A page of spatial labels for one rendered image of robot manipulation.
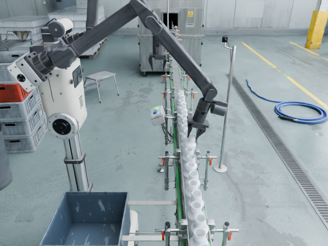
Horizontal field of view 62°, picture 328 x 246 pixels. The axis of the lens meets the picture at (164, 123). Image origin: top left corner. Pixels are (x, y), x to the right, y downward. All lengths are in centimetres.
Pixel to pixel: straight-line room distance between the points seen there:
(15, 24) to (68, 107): 708
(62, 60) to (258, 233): 204
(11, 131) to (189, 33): 386
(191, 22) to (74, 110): 467
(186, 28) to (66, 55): 485
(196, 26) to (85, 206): 492
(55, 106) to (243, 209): 192
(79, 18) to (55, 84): 635
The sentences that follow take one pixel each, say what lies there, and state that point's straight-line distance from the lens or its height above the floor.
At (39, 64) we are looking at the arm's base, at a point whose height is 156.
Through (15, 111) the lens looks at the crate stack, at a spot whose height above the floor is 56.
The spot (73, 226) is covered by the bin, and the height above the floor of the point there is 73.
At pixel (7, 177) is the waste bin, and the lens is 322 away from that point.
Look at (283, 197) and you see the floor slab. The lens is 296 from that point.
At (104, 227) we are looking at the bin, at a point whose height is 73.
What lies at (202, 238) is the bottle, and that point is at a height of 116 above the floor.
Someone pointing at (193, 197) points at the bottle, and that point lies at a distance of 103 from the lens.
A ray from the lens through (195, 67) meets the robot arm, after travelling 114.
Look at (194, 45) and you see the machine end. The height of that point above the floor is 68.
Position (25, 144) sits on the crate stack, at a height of 12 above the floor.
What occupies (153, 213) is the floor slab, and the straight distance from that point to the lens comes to 258.
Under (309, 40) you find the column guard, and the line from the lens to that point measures 999.
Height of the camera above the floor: 185
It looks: 27 degrees down
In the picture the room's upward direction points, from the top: straight up
